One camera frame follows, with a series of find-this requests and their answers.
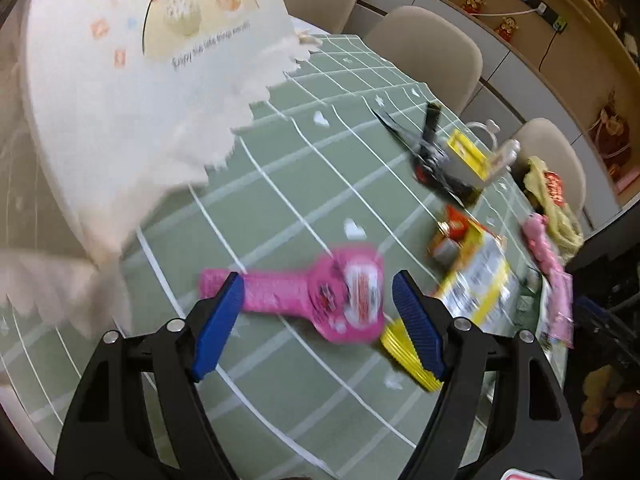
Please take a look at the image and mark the silver yellow snack packet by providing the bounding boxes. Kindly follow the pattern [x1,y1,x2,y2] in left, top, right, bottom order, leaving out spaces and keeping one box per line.
[432,225,513,331]

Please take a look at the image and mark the pink snack packet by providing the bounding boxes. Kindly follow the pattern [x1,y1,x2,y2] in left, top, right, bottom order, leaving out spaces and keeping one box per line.
[199,245,388,346]

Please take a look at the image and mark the pink caterpillar toy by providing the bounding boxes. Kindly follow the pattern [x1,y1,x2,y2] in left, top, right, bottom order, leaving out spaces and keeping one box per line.
[522,212,571,291]

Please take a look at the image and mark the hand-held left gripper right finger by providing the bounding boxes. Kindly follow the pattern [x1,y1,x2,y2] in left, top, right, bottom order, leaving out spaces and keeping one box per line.
[391,269,586,480]

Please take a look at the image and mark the white charger cable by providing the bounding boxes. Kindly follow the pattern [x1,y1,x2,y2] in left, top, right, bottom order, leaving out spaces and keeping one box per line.
[477,7,538,20]

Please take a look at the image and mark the green checked tablecloth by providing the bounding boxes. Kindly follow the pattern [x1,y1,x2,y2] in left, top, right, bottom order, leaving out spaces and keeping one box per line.
[0,32,576,480]

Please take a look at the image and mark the black snack wrapper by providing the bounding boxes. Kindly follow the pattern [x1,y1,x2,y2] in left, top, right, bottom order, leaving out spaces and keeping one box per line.
[372,101,483,207]

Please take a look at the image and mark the black cable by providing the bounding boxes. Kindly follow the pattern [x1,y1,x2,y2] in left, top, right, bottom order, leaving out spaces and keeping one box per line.
[539,27,562,75]

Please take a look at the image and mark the purple snack packet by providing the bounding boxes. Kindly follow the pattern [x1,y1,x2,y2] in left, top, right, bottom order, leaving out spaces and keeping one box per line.
[537,272,576,348]

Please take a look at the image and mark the yellow round lid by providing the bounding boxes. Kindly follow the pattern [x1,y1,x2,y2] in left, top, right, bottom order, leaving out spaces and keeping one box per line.
[380,317,446,393]

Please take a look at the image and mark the golden red snack packet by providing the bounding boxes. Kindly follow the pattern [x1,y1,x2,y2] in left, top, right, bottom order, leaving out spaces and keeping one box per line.
[427,205,483,263]

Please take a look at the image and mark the printed mesh food cover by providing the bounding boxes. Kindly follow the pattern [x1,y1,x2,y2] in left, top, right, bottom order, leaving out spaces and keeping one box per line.
[0,0,326,356]

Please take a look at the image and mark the wooden wall shelf unit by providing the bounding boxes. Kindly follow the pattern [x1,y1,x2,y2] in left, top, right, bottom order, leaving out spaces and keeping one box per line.
[375,0,640,206]

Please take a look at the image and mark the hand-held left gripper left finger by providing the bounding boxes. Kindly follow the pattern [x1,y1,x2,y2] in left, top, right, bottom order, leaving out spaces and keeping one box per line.
[57,271,246,480]

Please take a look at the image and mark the large brown doll ornament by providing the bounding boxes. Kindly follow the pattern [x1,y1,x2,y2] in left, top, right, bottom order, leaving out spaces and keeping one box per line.
[587,92,640,193]

